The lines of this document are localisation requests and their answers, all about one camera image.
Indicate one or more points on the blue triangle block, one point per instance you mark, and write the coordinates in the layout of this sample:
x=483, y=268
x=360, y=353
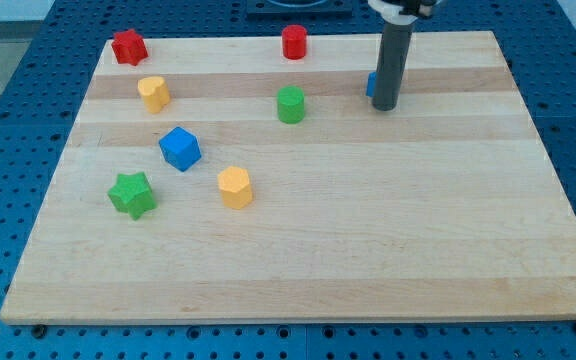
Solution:
x=371, y=80

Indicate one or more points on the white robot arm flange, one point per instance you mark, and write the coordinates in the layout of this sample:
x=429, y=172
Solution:
x=404, y=12

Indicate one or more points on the yellow hexagon block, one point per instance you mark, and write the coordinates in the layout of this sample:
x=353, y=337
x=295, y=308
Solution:
x=235, y=187

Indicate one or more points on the wooden board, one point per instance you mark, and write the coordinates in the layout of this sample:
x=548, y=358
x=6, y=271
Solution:
x=446, y=209

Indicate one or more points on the green cylinder block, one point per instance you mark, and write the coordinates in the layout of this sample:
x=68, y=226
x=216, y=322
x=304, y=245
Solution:
x=290, y=104

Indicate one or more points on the blue cube block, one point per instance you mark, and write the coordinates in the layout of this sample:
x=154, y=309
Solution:
x=180, y=149

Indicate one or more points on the red cylinder block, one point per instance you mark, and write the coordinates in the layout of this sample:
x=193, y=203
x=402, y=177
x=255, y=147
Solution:
x=294, y=42

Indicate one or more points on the green star block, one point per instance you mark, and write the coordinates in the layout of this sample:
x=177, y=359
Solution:
x=132, y=194

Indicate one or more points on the yellow heart block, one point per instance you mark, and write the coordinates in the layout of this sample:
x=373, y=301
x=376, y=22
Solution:
x=154, y=93

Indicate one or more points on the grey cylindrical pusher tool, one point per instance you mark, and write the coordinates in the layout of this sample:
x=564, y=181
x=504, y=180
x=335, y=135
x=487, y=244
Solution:
x=393, y=51

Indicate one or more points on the red star block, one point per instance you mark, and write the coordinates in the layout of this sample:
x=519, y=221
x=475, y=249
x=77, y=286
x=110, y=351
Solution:
x=129, y=47

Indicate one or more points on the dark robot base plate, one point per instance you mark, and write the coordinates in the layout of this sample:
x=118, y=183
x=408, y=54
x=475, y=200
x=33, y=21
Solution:
x=266, y=8

